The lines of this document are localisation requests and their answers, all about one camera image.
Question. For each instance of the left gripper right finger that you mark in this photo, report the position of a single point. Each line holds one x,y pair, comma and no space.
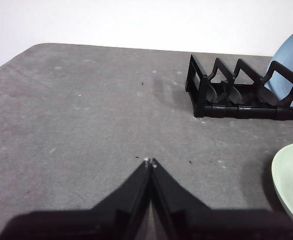
199,222

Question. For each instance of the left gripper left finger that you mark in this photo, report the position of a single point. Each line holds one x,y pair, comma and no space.
106,222

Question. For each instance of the green plate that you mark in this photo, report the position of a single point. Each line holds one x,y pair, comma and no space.
292,172

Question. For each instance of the black plate rack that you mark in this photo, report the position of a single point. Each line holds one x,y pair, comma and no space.
249,111

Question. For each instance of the blue plate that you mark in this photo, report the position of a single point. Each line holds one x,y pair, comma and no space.
290,57

